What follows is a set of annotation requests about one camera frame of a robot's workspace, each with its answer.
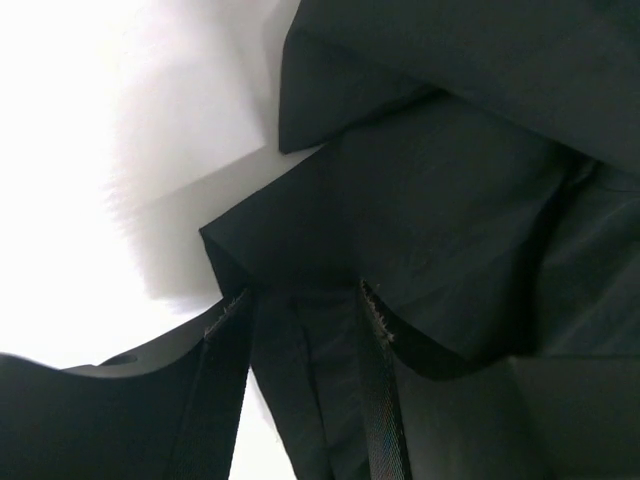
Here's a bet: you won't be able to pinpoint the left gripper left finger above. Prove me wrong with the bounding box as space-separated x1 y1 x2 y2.
1 292 253 479

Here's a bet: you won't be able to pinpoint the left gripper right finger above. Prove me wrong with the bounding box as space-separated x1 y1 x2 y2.
357 284 639 479

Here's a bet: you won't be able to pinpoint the black shorts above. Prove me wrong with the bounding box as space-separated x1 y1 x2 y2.
201 1 639 479

